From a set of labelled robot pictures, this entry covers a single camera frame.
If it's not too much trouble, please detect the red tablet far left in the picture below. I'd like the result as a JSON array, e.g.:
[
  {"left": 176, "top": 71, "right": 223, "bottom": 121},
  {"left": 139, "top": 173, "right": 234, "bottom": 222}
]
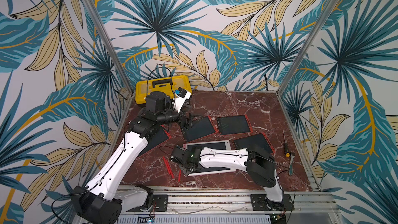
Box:
[{"left": 138, "top": 126, "right": 171, "bottom": 157}]

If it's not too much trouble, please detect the red stylus angled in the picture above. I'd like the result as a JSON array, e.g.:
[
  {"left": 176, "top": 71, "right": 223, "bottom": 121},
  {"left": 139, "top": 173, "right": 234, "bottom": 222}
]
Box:
[{"left": 165, "top": 160, "right": 174, "bottom": 178}]

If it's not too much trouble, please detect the black yellow screwdriver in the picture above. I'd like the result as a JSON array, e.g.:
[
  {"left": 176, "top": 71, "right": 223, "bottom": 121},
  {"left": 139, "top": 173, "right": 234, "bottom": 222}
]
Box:
[{"left": 283, "top": 131, "right": 290, "bottom": 158}]

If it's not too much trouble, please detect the red tablet right front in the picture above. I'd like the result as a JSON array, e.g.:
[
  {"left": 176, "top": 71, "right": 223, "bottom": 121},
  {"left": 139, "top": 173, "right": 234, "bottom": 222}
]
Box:
[{"left": 233, "top": 133, "right": 275, "bottom": 155}]

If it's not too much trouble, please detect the large pink writing tablet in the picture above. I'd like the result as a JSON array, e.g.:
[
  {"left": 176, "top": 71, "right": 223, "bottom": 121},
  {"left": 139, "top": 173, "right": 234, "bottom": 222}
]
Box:
[{"left": 183, "top": 140, "right": 236, "bottom": 176}]

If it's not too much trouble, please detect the red tablet centre back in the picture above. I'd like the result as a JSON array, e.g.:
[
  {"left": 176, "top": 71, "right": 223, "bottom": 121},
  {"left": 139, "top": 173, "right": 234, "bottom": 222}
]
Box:
[{"left": 181, "top": 117, "right": 216, "bottom": 143}]

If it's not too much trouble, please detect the red tablet right back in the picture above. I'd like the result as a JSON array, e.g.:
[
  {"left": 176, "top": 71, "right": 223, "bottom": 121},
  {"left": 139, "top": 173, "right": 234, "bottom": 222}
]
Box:
[{"left": 216, "top": 115, "right": 252, "bottom": 135}]

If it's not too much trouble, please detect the red stylus beside pink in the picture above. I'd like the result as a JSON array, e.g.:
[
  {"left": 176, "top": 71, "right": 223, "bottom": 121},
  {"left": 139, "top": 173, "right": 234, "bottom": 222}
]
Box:
[{"left": 163, "top": 156, "right": 173, "bottom": 178}]

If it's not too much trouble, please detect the red tablet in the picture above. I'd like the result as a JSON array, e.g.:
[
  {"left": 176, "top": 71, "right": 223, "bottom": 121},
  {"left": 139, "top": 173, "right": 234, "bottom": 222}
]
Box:
[
  {"left": 138, "top": 126, "right": 171, "bottom": 157},
  {"left": 233, "top": 133, "right": 275, "bottom": 155},
  {"left": 181, "top": 117, "right": 216, "bottom": 143},
  {"left": 216, "top": 115, "right": 252, "bottom": 135}
]

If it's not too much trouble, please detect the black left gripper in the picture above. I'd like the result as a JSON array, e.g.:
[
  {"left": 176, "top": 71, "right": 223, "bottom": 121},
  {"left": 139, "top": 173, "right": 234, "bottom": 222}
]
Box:
[{"left": 158, "top": 104, "right": 204, "bottom": 129}]

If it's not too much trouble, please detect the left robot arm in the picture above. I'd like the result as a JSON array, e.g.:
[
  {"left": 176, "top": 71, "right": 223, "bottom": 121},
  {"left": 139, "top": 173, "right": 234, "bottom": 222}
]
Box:
[{"left": 70, "top": 88, "right": 193, "bottom": 224}]

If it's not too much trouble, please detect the yellow black toolbox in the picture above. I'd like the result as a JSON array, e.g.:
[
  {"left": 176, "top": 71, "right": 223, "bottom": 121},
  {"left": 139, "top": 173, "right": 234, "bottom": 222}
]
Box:
[{"left": 135, "top": 75, "right": 192, "bottom": 104}]

